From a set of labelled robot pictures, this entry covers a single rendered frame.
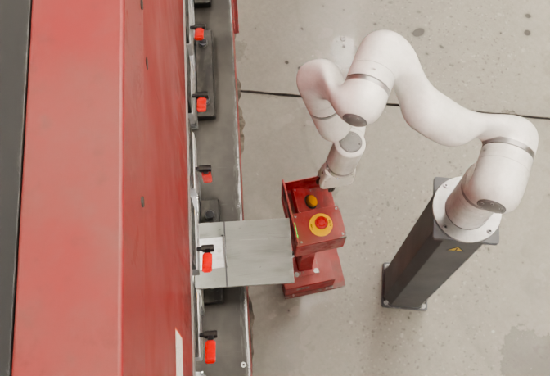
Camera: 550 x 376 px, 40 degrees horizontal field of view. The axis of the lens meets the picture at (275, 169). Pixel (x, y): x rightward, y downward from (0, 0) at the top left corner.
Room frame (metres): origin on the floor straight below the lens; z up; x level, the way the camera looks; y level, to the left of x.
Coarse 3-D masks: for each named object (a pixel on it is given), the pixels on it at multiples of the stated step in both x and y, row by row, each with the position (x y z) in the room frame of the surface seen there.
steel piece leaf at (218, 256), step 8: (200, 240) 0.55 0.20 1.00; (208, 240) 0.55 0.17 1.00; (216, 240) 0.55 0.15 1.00; (224, 240) 0.54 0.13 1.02; (216, 248) 0.53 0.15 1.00; (224, 248) 0.53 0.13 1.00; (200, 256) 0.50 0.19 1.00; (216, 256) 0.50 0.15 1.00; (224, 256) 0.50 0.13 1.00; (200, 264) 0.48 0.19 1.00; (216, 264) 0.48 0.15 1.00; (224, 264) 0.48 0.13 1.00
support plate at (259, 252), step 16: (208, 224) 0.59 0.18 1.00; (240, 224) 0.60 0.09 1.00; (256, 224) 0.60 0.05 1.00; (272, 224) 0.60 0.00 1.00; (288, 224) 0.60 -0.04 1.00; (240, 240) 0.55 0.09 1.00; (256, 240) 0.55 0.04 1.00; (272, 240) 0.55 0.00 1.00; (288, 240) 0.56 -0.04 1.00; (240, 256) 0.51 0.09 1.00; (256, 256) 0.51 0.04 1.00; (272, 256) 0.51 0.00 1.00; (288, 256) 0.51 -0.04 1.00; (224, 272) 0.46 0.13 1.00; (240, 272) 0.46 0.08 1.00; (256, 272) 0.46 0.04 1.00; (272, 272) 0.47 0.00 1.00; (288, 272) 0.47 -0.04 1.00
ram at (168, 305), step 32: (160, 0) 0.75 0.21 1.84; (160, 32) 0.68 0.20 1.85; (160, 64) 0.62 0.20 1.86; (160, 96) 0.55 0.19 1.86; (160, 128) 0.49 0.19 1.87; (160, 160) 0.44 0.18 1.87; (160, 192) 0.38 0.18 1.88; (160, 224) 0.33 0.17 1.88; (160, 256) 0.28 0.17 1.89; (160, 288) 0.23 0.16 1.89; (192, 288) 0.34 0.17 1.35; (160, 320) 0.18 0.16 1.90; (160, 352) 0.14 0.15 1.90
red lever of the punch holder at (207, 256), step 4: (212, 244) 0.47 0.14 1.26; (196, 248) 0.46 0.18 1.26; (200, 248) 0.46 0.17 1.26; (204, 248) 0.46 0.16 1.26; (208, 248) 0.46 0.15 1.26; (212, 248) 0.46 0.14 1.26; (208, 252) 0.44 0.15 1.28; (204, 256) 0.43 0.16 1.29; (208, 256) 0.43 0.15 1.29; (204, 260) 0.42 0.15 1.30; (208, 260) 0.42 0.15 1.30; (204, 264) 0.41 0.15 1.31; (208, 264) 0.41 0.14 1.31; (204, 268) 0.40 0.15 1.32; (208, 268) 0.40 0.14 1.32; (204, 272) 0.39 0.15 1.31; (208, 272) 0.39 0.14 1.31
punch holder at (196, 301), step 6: (198, 294) 0.35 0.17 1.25; (198, 300) 0.34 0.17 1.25; (198, 306) 0.32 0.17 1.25; (198, 312) 0.31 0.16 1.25; (198, 318) 0.30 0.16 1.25; (198, 324) 0.28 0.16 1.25; (198, 330) 0.27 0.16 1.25; (198, 336) 0.25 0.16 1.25; (198, 342) 0.24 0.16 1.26; (198, 348) 0.23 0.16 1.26; (198, 354) 0.21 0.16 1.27
